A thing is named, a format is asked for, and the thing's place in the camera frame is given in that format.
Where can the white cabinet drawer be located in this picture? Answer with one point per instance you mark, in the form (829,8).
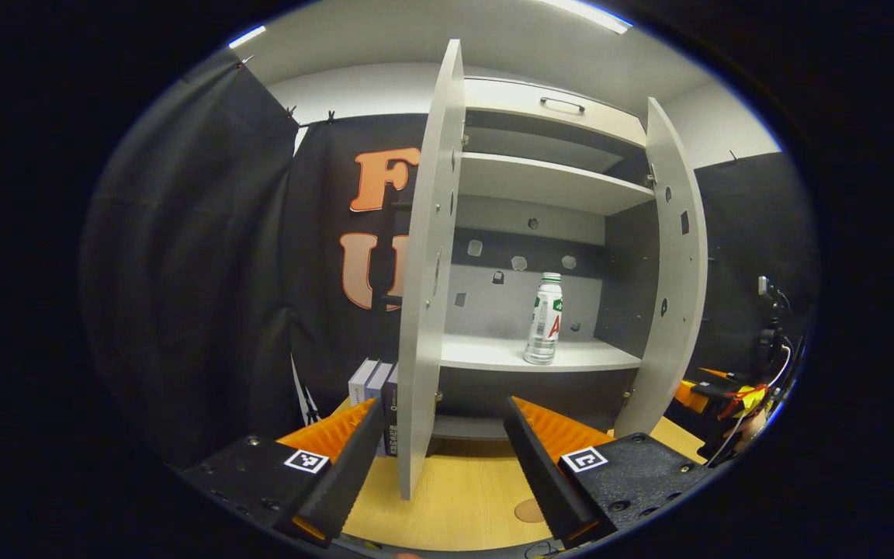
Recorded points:
(509,101)

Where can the white open-shelf cabinet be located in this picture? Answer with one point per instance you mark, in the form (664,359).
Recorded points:
(493,353)

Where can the grey box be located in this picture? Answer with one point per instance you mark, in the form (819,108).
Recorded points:
(379,380)

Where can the black backdrop cloth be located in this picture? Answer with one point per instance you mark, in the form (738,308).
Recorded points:
(183,272)

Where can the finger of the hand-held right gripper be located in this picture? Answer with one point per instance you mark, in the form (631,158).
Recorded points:
(707,392)

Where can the white box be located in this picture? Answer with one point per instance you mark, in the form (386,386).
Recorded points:
(362,380)

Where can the ceiling light panel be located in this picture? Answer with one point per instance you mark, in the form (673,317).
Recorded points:
(247,36)
(587,15)

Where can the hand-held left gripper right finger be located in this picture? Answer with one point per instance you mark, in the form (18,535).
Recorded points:
(544,473)

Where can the round brown table plug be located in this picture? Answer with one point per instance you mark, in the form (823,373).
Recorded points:
(528,510)

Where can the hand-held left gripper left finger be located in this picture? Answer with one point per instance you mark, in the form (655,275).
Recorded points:
(346,473)

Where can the white plastic drink bottle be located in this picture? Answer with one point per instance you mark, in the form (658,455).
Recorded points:
(544,326)

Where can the white cabinet door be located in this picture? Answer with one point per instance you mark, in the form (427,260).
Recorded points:
(424,310)
(680,272)

